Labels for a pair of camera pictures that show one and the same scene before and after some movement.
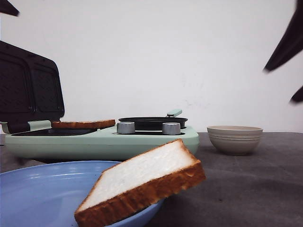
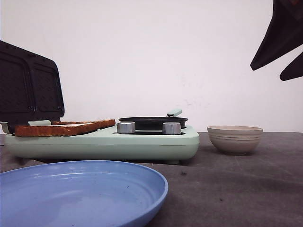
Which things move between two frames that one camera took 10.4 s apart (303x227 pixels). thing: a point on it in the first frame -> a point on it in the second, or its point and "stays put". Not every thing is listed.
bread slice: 83,124 stays put
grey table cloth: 262,188 stays put
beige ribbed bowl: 234,140 stays put
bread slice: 138,183 -> 54,130
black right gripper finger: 293,43 -> 284,34
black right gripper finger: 298,97 -> 294,69
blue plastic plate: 48,195 stays put
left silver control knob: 126,127 stays put
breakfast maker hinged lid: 31,88 stays put
